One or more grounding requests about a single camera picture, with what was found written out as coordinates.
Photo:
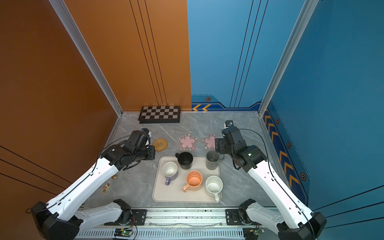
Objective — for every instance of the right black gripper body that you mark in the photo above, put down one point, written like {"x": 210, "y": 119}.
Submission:
{"x": 220, "y": 143}

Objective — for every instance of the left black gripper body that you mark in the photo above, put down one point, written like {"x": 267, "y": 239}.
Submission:
{"x": 148, "y": 154}

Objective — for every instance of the pink flower coaster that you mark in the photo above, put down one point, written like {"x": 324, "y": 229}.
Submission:
{"x": 209, "y": 142}
{"x": 188, "y": 142}

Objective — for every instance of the tan rattan round coaster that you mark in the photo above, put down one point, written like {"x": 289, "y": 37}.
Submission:
{"x": 160, "y": 144}

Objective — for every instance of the purple mug white inside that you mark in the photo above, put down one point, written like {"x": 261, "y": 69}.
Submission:
{"x": 170, "y": 172}

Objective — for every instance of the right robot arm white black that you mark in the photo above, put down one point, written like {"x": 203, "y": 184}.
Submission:
{"x": 294, "y": 221}

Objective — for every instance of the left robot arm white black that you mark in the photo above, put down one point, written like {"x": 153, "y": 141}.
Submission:
{"x": 61, "y": 217}

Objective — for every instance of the grey mug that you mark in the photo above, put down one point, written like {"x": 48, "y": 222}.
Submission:
{"x": 212, "y": 160}

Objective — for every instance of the black mug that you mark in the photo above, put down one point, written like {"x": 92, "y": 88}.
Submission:
{"x": 185, "y": 160}

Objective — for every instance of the orange pink mug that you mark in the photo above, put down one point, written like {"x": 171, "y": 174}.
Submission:
{"x": 194, "y": 181}

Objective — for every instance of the brown white chessboard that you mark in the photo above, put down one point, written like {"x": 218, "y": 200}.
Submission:
{"x": 159, "y": 114}

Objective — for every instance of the green circuit board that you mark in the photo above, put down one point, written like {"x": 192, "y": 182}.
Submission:
{"x": 123, "y": 233}

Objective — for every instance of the right small circuit board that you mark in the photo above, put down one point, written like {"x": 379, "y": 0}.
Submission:
{"x": 252, "y": 233}

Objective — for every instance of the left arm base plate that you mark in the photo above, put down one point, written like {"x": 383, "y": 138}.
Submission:
{"x": 136, "y": 216}

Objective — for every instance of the aluminium rail frame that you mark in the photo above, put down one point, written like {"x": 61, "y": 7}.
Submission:
{"x": 180, "y": 224}

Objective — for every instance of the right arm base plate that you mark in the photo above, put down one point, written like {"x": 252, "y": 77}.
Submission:
{"x": 236, "y": 217}

